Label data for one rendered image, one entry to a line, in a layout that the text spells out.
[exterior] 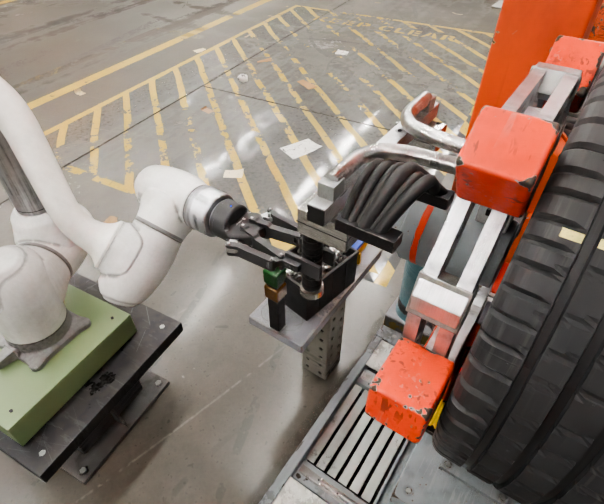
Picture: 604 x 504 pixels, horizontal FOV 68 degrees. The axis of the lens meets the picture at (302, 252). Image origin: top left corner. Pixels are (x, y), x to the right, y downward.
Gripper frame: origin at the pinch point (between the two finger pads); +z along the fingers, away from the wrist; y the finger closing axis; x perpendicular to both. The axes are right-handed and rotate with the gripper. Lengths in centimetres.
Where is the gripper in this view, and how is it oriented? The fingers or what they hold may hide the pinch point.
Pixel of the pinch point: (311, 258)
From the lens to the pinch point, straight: 76.4
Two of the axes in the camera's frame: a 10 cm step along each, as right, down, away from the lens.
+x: 0.0, -7.3, -6.8
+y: -5.7, 5.6, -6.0
